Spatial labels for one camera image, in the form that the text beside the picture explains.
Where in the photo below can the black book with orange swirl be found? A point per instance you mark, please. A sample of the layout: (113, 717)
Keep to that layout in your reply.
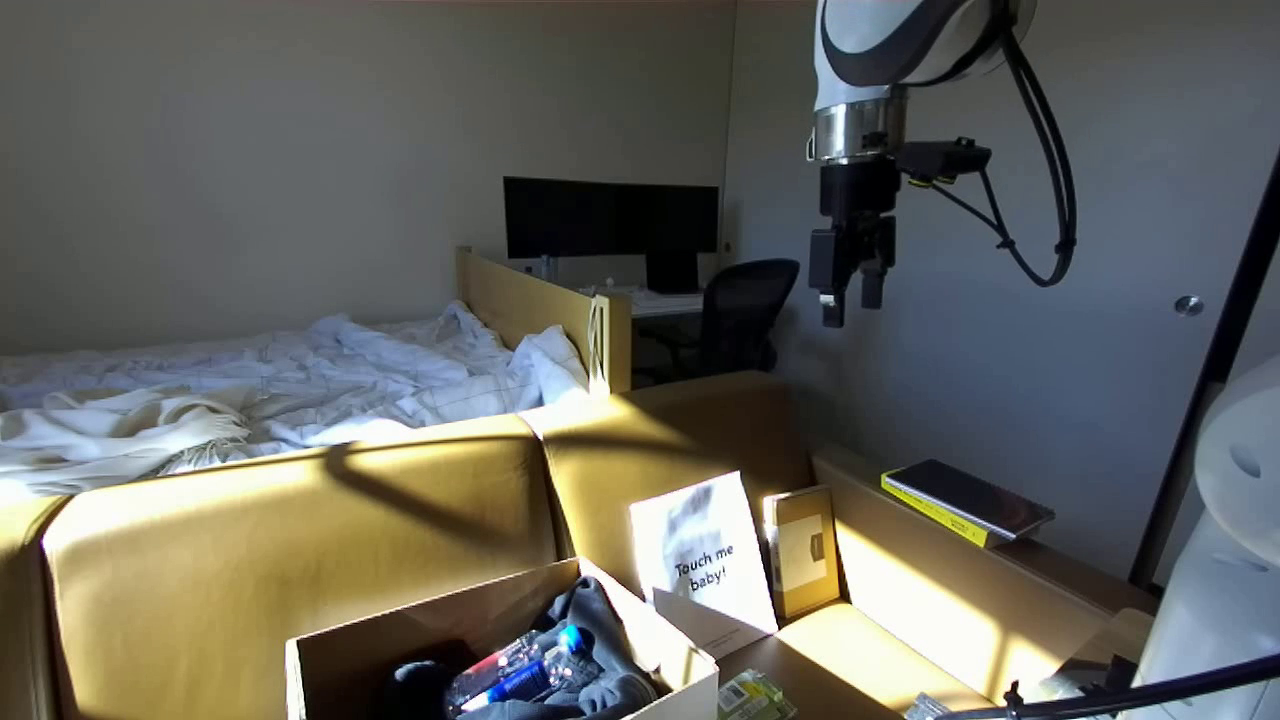
(967, 495)

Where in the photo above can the black office chair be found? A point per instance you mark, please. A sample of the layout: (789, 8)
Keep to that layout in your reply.
(746, 303)

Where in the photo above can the green snack packet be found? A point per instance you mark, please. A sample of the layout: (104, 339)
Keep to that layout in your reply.
(755, 697)

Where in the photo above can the black slanted pole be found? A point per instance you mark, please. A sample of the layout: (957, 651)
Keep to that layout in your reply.
(1204, 386)

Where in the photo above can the silver door knob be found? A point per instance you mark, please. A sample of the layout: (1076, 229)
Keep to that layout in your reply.
(1191, 305)

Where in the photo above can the black tripod rod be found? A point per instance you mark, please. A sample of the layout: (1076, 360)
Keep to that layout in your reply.
(1201, 682)

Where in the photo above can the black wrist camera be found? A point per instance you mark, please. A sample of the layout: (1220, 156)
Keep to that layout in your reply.
(941, 156)

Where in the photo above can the small cardboard box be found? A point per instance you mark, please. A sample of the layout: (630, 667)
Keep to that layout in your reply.
(800, 547)

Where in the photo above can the clear bottle with blue cap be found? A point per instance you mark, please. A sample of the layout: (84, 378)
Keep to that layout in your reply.
(524, 673)

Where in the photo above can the black computer monitor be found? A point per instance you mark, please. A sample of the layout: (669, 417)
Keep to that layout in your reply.
(600, 215)

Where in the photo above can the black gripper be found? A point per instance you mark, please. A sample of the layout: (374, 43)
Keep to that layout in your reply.
(857, 215)

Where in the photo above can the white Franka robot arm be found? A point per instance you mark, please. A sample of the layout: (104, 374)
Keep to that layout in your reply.
(865, 43)

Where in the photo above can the white desk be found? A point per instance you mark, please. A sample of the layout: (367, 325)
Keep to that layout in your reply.
(667, 305)

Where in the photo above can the white printed sign card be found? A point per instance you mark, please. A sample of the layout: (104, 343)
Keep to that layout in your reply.
(701, 547)

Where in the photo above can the yellow book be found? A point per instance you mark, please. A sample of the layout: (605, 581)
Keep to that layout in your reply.
(932, 518)

